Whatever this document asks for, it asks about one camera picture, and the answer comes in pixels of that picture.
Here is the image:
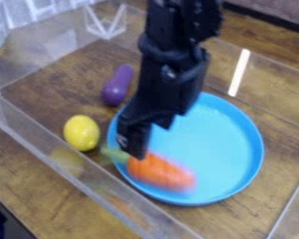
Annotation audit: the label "orange toy carrot green leaves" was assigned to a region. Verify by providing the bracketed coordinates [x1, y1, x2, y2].
[102, 147, 197, 191]

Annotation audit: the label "purple toy eggplant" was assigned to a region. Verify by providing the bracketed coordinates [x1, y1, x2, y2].
[102, 63, 134, 105]

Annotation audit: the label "blue round plate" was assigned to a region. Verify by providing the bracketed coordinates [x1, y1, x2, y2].
[115, 92, 265, 206]

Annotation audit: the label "clear acrylic barrier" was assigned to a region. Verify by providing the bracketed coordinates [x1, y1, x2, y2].
[0, 94, 205, 239]
[84, 4, 299, 132]

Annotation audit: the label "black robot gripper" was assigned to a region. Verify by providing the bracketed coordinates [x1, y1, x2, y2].
[116, 0, 225, 131]

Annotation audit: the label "yellow toy lemon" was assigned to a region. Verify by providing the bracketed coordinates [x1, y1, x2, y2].
[64, 115, 102, 151]

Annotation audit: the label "clear acrylic back barrier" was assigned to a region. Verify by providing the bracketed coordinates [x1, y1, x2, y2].
[84, 4, 299, 132]

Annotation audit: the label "clear acrylic front barrier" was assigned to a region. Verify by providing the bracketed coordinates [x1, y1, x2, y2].
[0, 94, 205, 239]

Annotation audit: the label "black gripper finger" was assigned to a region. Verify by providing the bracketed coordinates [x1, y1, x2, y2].
[118, 121, 152, 160]

